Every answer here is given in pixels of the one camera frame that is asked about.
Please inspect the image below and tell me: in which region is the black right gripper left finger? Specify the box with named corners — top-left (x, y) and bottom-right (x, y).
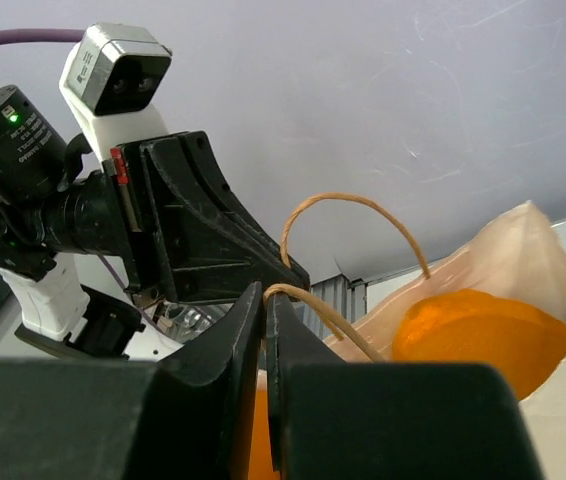
top-left (0, 282), bottom-right (263, 479)

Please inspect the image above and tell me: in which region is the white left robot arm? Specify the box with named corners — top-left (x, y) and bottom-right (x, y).
top-left (0, 85), bottom-right (309, 479)

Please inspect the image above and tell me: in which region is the long scored baguette loaf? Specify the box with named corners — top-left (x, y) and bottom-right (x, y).
top-left (248, 388), bottom-right (281, 480)

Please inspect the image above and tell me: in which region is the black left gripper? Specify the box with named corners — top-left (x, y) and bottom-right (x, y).
top-left (105, 131), bottom-right (310, 305)

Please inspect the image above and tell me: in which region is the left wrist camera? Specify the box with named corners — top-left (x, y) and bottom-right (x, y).
top-left (59, 23), bottom-right (172, 162)

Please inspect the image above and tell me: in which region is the beige paper bag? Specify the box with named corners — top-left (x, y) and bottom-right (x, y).
top-left (250, 192), bottom-right (566, 480)

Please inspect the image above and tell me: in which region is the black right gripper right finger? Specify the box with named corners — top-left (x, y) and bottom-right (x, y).
top-left (266, 293), bottom-right (543, 479)

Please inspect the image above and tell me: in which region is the round smooth bun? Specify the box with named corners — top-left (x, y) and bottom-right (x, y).
top-left (392, 289), bottom-right (566, 400)

